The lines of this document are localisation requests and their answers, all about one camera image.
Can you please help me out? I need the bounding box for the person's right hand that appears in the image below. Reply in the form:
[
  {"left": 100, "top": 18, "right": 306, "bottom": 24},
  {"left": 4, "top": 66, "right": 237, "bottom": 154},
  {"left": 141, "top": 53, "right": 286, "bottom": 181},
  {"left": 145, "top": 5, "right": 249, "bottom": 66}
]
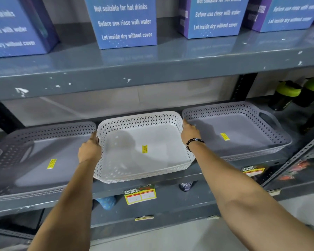
[{"left": 181, "top": 119, "right": 202, "bottom": 147}]

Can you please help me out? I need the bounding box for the person's left hand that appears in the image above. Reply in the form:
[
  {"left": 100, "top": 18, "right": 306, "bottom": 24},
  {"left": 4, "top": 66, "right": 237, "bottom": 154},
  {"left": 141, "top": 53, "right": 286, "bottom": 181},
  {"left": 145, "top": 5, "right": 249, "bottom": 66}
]
[{"left": 78, "top": 131, "right": 102, "bottom": 164}]

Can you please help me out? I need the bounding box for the white perforated plastic basket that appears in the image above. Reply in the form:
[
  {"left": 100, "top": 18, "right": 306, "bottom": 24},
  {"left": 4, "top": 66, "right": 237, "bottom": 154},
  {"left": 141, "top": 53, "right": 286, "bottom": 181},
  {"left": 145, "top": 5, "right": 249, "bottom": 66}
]
[{"left": 93, "top": 111, "right": 196, "bottom": 184}]

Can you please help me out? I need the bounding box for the person's left forearm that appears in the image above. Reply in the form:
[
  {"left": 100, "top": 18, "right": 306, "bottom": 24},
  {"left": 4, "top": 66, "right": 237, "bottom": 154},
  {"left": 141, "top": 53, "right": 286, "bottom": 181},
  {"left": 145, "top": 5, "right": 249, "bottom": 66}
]
[{"left": 27, "top": 159, "right": 101, "bottom": 251}]

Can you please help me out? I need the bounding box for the person's right forearm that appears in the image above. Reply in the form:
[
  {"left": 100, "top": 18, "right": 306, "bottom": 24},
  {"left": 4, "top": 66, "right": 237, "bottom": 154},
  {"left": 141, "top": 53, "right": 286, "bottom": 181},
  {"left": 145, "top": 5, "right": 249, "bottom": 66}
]
[{"left": 189, "top": 143, "right": 314, "bottom": 251}]

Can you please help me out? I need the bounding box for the grey perforated plastic basket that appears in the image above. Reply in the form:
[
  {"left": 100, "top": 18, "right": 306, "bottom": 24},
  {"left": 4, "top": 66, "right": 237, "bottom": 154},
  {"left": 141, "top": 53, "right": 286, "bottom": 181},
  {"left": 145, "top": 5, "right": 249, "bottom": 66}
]
[{"left": 0, "top": 122, "right": 97, "bottom": 202}]

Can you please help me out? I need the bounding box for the yellow shelf price label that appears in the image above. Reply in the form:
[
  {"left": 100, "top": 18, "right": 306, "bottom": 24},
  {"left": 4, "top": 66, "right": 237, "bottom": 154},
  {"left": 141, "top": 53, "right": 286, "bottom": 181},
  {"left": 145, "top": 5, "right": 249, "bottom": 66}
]
[
  {"left": 241, "top": 165, "right": 266, "bottom": 177},
  {"left": 124, "top": 185, "right": 157, "bottom": 206}
]

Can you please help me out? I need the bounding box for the blue printed box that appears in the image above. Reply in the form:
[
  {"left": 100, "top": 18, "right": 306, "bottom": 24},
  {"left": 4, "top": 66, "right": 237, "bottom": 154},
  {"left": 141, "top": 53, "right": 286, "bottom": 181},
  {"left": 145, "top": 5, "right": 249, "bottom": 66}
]
[
  {"left": 176, "top": 0, "right": 251, "bottom": 39},
  {"left": 0, "top": 0, "right": 60, "bottom": 58},
  {"left": 242, "top": 0, "right": 314, "bottom": 33},
  {"left": 84, "top": 0, "right": 158, "bottom": 50}
]

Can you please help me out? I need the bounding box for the adjacent grey metal shelf rack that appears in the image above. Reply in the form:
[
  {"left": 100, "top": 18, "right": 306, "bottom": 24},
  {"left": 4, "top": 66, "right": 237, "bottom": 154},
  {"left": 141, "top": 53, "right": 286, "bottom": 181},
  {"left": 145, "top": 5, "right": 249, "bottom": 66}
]
[{"left": 260, "top": 128, "right": 314, "bottom": 199}]

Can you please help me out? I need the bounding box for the black bead bracelet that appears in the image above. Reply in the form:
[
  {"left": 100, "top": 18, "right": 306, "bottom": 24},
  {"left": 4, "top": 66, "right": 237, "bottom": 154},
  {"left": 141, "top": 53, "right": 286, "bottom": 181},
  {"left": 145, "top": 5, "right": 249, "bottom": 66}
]
[{"left": 186, "top": 138, "right": 206, "bottom": 152}]

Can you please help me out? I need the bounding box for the grey perforated basket with handle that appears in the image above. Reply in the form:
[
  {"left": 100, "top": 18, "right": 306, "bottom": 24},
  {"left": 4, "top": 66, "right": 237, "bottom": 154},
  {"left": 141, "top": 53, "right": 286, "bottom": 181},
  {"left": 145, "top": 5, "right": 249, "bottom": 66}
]
[{"left": 182, "top": 101, "right": 293, "bottom": 161}]

